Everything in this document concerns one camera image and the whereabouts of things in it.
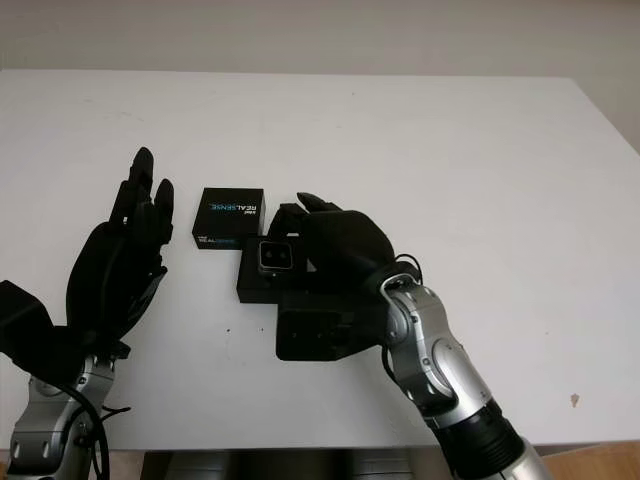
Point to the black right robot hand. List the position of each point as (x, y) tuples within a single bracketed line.
[(345, 250)]

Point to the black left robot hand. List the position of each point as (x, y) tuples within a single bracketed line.
[(117, 260)]

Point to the small silver square camera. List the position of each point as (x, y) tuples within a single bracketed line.
[(276, 256)]

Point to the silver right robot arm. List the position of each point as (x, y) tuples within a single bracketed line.
[(450, 360)]

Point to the black box base foam insert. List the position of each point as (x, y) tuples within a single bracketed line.
[(255, 290)]

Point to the black RealSense box lid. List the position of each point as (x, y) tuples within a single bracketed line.
[(227, 210)]

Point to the grey robot torso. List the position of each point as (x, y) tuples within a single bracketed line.
[(290, 465)]

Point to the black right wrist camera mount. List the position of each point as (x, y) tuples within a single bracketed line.
[(320, 327)]

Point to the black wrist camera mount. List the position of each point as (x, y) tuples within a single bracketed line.
[(27, 320), (320, 327)]

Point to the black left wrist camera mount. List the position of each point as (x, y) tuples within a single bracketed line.
[(27, 320)]

